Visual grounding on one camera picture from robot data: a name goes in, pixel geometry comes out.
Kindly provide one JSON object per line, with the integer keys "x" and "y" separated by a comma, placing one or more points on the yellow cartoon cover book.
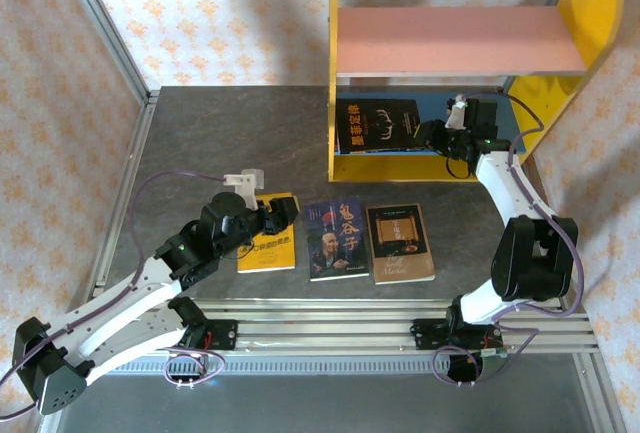
{"x": 270, "y": 253}

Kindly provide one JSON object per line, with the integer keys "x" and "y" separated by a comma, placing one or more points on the black antler cover book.
{"x": 380, "y": 123}

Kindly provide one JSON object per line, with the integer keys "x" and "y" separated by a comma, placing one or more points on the purple old man cover book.
{"x": 335, "y": 238}

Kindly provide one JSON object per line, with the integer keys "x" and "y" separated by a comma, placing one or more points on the brown scroll cover book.
{"x": 400, "y": 243}

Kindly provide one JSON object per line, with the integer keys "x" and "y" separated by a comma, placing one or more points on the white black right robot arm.
{"x": 500, "y": 188}

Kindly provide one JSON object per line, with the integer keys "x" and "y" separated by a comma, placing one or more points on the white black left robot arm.
{"x": 115, "y": 313}

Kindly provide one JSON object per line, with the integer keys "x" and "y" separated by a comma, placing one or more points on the yellow pink blue bookshelf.
{"x": 450, "y": 38}

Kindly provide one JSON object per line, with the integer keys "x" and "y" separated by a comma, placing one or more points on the grey metal plate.
{"x": 325, "y": 403}

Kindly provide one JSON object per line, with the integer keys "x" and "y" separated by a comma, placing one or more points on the small green circuit board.
{"x": 492, "y": 351}

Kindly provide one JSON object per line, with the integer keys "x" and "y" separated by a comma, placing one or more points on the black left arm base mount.
{"x": 225, "y": 335}

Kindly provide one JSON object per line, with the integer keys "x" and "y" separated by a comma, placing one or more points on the aluminium table side rail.
{"x": 597, "y": 388}
{"x": 131, "y": 163}

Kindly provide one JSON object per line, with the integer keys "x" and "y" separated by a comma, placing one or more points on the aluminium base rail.
{"x": 325, "y": 323}

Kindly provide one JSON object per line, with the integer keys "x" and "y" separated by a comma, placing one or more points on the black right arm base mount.
{"x": 425, "y": 333}

